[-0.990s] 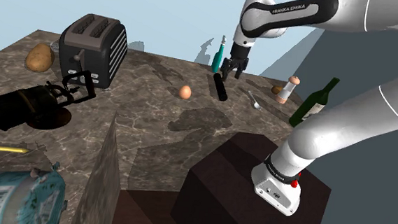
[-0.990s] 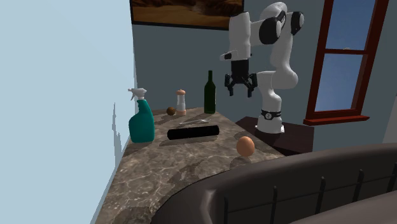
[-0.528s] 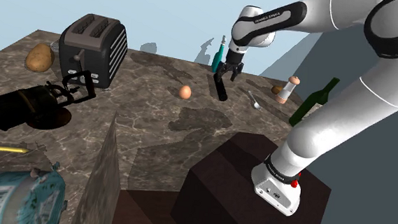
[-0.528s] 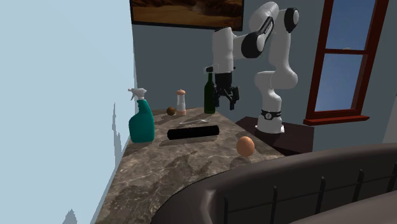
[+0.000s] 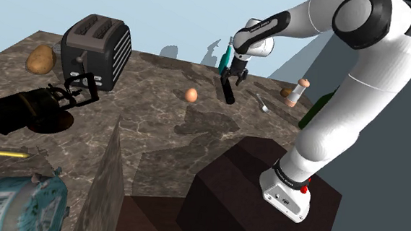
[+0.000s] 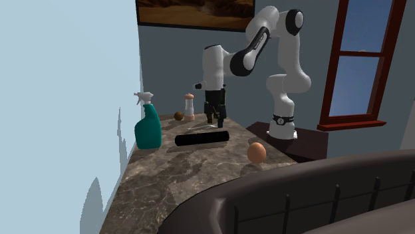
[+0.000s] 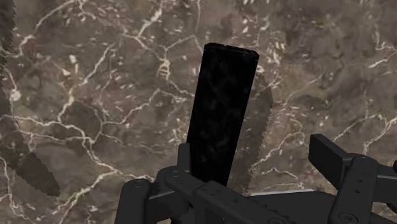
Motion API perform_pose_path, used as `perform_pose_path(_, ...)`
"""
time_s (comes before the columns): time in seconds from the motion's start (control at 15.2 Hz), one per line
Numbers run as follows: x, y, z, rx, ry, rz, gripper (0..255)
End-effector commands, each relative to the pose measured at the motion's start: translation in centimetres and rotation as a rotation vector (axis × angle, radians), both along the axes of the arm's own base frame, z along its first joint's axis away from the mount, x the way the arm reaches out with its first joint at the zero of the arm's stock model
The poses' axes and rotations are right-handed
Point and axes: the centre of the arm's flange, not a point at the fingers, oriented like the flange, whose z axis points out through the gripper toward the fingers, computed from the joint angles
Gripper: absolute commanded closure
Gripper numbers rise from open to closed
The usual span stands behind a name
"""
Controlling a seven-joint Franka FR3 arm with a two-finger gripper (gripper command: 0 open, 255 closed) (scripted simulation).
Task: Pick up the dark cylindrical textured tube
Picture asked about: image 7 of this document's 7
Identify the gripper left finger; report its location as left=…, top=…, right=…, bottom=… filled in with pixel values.
left=115, top=143, right=290, bottom=224

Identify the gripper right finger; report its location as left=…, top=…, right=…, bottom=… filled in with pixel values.
left=309, top=133, right=397, bottom=224

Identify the black rectangular block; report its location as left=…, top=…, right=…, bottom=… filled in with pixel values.
left=186, top=43, right=260, bottom=188

